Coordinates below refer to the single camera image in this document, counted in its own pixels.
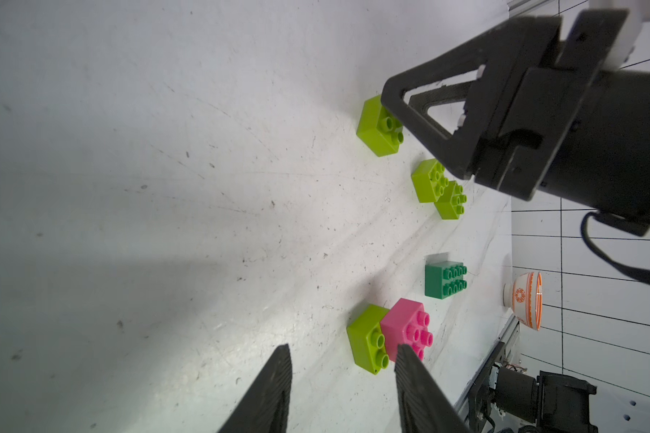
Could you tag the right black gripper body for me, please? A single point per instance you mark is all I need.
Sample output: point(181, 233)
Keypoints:
point(545, 108)

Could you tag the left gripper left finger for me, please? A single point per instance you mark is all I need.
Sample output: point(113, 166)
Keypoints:
point(265, 406)

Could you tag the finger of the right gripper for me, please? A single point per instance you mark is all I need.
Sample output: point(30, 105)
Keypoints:
point(411, 94)

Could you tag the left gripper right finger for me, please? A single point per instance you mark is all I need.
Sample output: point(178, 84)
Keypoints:
point(422, 405)

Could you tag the lime lego brick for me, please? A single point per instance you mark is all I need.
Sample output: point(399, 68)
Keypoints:
point(367, 340)
point(379, 129)
point(450, 206)
point(429, 181)

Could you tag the pink lego brick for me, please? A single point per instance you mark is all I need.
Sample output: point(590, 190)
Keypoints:
point(407, 323)

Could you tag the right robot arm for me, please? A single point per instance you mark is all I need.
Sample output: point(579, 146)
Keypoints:
point(629, 211)

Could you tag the dark green long lego brick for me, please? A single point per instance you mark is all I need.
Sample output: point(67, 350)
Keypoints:
point(443, 280)

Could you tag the orange white patterned bowl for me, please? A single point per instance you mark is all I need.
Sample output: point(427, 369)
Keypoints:
point(525, 298)

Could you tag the aluminium mounting rail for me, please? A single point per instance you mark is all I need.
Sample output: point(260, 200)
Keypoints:
point(475, 402)

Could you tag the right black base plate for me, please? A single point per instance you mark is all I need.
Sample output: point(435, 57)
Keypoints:
point(551, 401)

